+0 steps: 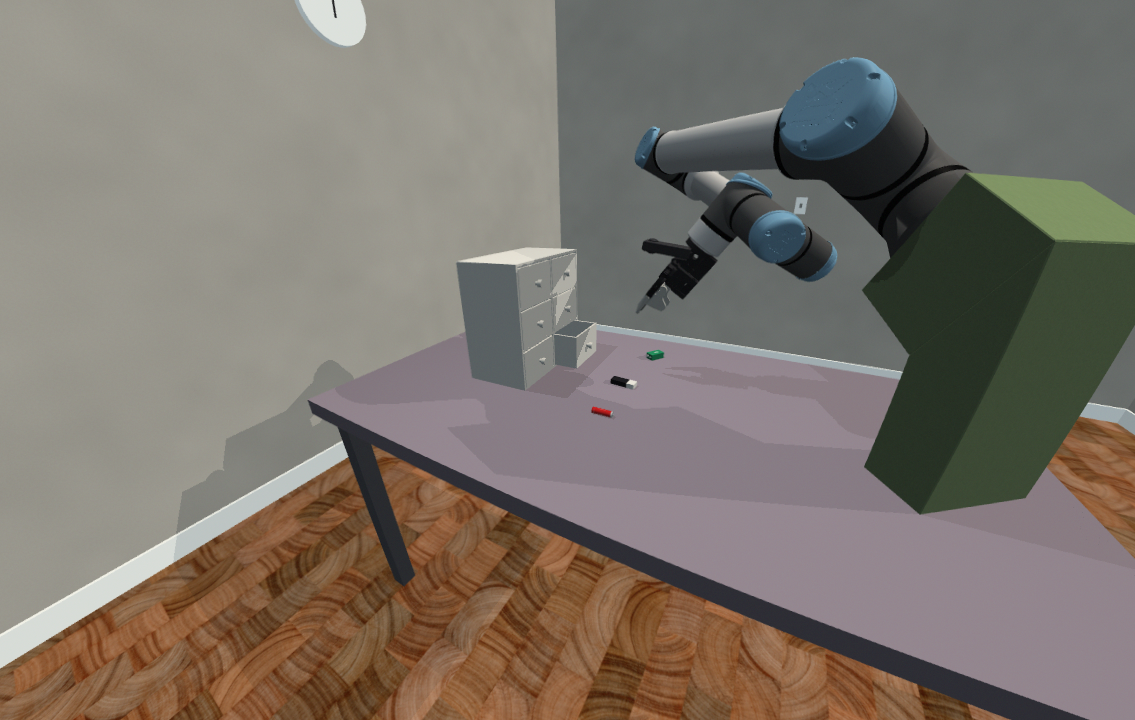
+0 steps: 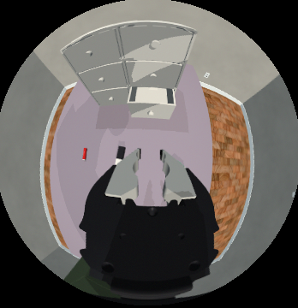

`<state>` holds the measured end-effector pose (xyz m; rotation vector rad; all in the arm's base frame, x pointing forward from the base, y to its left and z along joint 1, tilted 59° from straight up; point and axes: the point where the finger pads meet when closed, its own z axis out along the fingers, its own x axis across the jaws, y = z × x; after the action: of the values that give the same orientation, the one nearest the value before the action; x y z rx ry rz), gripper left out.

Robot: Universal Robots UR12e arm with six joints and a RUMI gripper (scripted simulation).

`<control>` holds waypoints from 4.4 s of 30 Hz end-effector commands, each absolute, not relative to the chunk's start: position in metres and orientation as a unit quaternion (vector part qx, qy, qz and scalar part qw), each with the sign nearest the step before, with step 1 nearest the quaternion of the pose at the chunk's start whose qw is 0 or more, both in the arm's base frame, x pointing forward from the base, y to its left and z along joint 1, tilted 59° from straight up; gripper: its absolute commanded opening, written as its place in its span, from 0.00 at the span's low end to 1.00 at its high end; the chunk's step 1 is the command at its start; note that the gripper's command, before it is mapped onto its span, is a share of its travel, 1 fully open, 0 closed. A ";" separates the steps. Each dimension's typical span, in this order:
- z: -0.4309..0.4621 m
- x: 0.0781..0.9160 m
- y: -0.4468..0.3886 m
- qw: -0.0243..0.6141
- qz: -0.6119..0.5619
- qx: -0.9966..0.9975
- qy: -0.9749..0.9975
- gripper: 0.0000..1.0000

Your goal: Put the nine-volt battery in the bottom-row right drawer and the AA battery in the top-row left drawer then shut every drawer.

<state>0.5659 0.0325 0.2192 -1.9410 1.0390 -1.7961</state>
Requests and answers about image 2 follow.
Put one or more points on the white drawer with knob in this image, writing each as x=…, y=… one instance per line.
x=140, y=41
x=99, y=48

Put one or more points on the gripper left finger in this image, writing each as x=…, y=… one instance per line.
x=117, y=184

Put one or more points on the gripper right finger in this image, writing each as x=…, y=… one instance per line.
x=182, y=185

